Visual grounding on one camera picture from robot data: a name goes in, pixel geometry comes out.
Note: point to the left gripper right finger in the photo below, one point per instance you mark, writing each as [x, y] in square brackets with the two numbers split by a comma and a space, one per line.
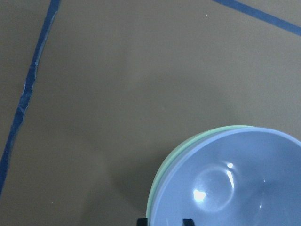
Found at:
[187, 222]

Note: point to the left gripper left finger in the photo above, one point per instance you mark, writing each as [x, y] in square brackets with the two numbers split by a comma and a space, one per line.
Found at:
[142, 222]

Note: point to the blue bowl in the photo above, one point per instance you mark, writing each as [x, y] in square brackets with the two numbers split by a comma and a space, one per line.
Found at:
[241, 177]

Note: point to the green bowl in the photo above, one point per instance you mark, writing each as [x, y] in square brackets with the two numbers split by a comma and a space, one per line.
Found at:
[177, 151]

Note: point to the brown paper table cover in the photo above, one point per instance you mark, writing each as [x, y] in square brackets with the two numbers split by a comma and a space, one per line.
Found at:
[121, 83]

